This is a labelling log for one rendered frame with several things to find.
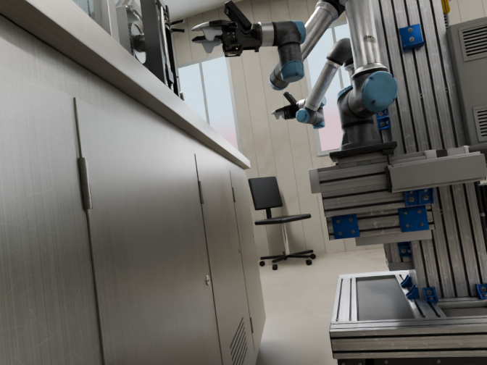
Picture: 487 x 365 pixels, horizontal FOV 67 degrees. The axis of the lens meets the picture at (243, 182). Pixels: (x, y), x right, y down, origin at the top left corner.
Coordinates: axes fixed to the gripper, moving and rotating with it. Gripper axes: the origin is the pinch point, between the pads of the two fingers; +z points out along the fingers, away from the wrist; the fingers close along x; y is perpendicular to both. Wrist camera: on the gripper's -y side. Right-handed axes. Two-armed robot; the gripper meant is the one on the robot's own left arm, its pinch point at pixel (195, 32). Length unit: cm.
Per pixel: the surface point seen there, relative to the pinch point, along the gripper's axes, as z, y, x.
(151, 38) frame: 13.8, -2.4, 4.8
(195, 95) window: -21, -139, 335
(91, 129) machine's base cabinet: 20, 54, -62
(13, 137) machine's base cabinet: 23, 59, -73
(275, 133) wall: -108, -67, 305
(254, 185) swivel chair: -67, -3, 283
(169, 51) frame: 8.7, -5.3, 17.8
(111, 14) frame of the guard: 18, 28, -48
